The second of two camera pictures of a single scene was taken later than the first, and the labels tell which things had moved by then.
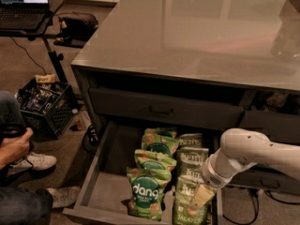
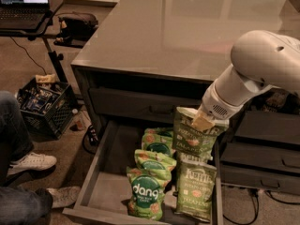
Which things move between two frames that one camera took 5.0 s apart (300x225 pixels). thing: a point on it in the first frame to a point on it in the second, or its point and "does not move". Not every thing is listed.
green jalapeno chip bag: (184, 194) to (188, 138)
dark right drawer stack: (278, 127) does not move
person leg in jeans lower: (22, 207) does not move
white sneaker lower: (64, 196) does not move
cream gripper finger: (202, 196) to (202, 121)
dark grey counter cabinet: (196, 53) does not move
